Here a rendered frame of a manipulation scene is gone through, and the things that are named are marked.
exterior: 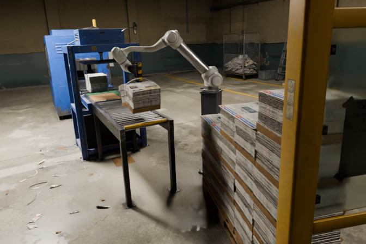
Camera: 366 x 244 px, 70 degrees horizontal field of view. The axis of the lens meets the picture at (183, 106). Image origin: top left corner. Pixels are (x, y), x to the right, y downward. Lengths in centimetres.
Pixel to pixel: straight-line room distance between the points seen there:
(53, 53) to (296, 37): 540
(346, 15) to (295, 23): 15
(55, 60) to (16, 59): 522
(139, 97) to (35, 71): 884
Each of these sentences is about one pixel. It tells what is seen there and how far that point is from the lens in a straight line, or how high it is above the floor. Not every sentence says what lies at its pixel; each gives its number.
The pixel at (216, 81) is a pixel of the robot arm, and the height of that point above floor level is 115.
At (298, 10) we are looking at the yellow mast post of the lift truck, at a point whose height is 165.
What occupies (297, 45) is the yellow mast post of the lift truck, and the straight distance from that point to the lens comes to 86.
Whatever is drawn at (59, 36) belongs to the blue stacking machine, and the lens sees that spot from 595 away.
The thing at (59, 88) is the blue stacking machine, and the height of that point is 69.
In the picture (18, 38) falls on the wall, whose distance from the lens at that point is 1108.
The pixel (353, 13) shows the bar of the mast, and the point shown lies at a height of 163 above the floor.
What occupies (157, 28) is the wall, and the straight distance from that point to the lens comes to 1214.
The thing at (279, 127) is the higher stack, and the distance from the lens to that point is 134.
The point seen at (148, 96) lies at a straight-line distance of 250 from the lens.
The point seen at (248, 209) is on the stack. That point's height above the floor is 49.
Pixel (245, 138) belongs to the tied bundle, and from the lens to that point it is 170.
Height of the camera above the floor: 158
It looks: 14 degrees down
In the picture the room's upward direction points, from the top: 2 degrees counter-clockwise
